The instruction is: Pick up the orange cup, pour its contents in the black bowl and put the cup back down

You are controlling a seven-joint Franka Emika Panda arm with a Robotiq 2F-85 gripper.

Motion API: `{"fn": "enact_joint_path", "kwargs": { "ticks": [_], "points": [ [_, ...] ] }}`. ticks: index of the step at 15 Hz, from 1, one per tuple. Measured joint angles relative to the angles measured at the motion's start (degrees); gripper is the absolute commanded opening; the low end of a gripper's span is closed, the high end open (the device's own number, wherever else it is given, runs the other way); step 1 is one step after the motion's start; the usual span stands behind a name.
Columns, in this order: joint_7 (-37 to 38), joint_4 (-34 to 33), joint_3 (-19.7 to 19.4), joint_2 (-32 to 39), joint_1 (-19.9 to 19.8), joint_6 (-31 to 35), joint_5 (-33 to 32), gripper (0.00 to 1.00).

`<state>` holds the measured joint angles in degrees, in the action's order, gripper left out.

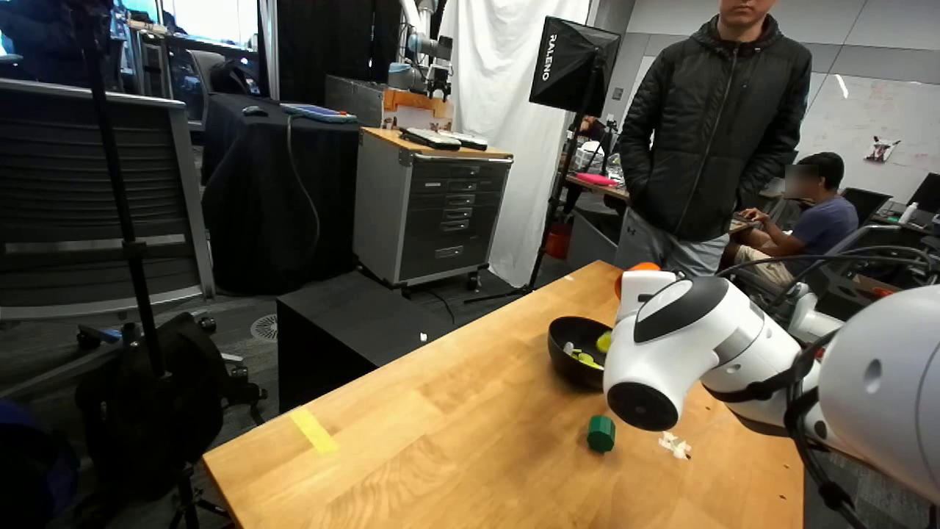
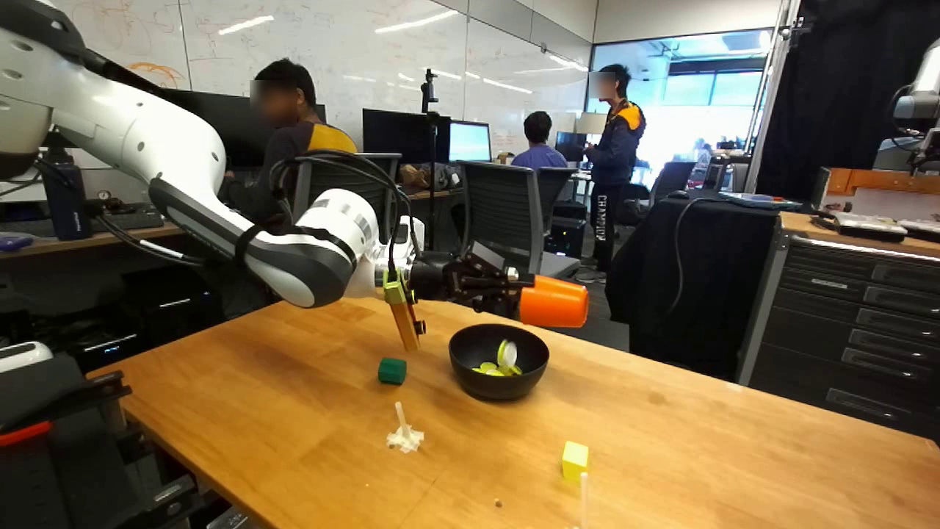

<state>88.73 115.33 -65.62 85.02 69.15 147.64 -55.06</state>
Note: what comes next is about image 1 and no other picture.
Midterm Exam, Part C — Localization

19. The yellow white toy food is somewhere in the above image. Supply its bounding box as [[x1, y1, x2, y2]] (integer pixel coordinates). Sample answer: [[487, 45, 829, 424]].
[[560, 329, 616, 373]]

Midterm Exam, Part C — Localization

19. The white ABB robot base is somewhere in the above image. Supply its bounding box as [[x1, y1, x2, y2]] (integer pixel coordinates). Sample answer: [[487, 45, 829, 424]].
[[782, 279, 835, 348]]

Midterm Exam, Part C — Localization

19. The black bowl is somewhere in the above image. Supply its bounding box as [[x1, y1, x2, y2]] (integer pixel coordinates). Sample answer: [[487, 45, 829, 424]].
[[547, 314, 619, 393]]

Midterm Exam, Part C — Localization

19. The grey drawer cabinet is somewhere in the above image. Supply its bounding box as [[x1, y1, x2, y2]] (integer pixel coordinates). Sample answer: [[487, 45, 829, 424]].
[[350, 127, 516, 290]]

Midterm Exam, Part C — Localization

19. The red container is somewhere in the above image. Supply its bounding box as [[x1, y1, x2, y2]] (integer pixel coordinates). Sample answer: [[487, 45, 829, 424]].
[[543, 226, 574, 261]]

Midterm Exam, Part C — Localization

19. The softbox light stand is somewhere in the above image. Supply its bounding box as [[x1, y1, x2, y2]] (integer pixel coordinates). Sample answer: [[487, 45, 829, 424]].
[[525, 116, 597, 295]]

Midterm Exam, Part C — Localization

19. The wooden office desk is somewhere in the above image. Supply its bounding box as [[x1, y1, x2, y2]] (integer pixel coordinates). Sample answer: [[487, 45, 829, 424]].
[[563, 164, 630, 215]]

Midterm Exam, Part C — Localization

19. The low black cabinet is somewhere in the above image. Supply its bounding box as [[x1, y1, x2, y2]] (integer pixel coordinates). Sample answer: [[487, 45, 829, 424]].
[[273, 267, 522, 414]]

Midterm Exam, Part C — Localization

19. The white curtain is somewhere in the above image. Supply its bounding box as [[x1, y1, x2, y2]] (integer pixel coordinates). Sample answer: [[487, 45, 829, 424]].
[[437, 0, 600, 290]]

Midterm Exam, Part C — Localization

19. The wooden box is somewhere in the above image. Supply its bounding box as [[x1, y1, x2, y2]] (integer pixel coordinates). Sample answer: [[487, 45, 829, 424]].
[[378, 86, 455, 132]]

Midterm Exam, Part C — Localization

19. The green block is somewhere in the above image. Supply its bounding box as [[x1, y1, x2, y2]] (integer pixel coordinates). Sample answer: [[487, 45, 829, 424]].
[[585, 411, 619, 455]]

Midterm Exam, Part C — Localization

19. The blue folder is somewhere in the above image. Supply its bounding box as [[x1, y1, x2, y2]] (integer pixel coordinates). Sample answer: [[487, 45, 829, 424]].
[[277, 99, 362, 127]]

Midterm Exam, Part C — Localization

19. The black softbox light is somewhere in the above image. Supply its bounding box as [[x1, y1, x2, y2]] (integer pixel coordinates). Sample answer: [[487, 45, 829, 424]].
[[525, 13, 624, 123]]

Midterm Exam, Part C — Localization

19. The yellow tape strip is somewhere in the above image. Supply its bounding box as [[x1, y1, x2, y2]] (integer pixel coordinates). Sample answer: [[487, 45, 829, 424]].
[[289, 409, 340, 459]]

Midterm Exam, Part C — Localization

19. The black curtain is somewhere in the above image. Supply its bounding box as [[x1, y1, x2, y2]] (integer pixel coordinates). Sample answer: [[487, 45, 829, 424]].
[[273, 0, 406, 86]]

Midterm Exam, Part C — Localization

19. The thin stick with white tape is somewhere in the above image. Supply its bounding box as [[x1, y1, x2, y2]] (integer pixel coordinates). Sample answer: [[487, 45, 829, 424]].
[[656, 430, 697, 465]]

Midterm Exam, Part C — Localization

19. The person in black jacket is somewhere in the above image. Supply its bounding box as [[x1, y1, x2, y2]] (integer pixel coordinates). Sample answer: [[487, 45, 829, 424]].
[[613, 0, 818, 276]]

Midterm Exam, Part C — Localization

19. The black backpack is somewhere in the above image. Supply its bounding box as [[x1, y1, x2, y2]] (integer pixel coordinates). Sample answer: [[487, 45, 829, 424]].
[[70, 317, 233, 502]]

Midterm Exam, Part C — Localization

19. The person in grey tshirt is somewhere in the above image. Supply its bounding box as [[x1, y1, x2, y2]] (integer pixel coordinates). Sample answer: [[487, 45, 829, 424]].
[[732, 146, 865, 267]]

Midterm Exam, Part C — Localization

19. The black tripod pole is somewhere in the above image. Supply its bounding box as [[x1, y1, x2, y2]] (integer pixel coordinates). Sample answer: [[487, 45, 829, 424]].
[[82, 0, 202, 529]]

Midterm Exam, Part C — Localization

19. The black storage crate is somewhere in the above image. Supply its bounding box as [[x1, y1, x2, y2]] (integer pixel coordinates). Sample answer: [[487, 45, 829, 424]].
[[820, 221, 940, 317]]

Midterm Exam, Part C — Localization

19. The grey mesh office chair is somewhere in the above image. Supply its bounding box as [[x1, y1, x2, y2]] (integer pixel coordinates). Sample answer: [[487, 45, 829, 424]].
[[0, 76, 218, 326]]

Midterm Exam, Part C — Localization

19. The thin grey cable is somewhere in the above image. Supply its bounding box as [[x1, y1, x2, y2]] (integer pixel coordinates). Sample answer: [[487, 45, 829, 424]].
[[281, 116, 325, 248]]

